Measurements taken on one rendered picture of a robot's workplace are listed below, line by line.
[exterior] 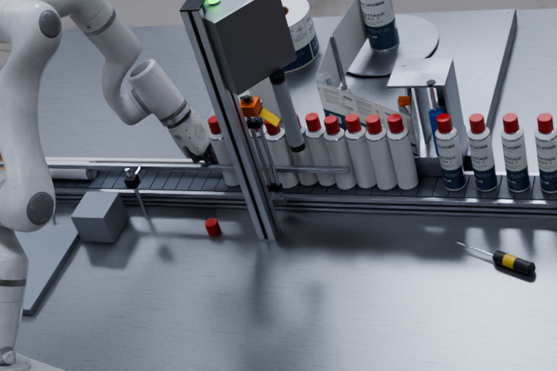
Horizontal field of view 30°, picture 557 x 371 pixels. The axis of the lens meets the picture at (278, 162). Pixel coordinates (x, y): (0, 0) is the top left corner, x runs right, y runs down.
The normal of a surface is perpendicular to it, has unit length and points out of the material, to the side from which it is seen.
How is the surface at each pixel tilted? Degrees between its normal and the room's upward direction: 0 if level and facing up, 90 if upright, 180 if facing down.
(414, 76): 0
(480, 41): 0
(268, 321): 0
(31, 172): 58
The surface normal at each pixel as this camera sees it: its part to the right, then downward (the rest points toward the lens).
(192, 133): 0.75, -0.21
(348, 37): 0.88, 0.08
